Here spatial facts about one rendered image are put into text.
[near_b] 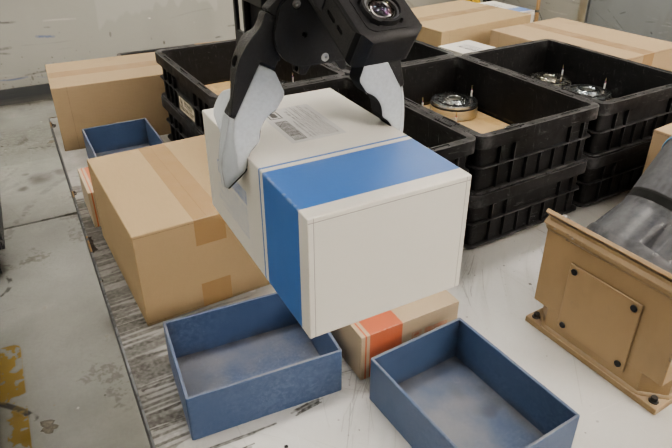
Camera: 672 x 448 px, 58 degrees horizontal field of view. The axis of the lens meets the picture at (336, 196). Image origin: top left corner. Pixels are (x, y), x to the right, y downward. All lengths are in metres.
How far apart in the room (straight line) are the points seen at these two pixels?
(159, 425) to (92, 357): 1.22
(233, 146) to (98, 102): 1.18
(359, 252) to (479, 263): 0.73
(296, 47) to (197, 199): 0.58
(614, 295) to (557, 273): 0.09
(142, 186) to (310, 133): 0.59
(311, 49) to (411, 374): 0.55
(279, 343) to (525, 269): 0.45
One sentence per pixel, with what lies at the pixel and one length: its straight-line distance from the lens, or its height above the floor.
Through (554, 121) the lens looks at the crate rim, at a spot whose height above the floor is 0.92.
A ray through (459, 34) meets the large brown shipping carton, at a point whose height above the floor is 0.88.
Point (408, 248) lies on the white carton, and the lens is 0.40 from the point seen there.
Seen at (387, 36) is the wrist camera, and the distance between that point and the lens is 0.35.
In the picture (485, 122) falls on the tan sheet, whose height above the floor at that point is 0.83.
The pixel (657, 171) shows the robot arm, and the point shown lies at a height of 0.95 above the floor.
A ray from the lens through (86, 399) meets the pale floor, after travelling 1.92.
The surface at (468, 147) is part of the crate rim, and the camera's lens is 0.99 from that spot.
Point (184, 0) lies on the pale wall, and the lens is 4.38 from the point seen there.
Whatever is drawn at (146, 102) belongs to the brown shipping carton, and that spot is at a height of 0.79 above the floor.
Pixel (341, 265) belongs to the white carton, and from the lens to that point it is 0.38.
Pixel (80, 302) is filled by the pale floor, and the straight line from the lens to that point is 2.28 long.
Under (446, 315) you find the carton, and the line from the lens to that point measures 0.88.
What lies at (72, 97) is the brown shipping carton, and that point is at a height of 0.83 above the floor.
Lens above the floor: 1.31
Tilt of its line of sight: 29 degrees down
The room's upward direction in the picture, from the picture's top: straight up
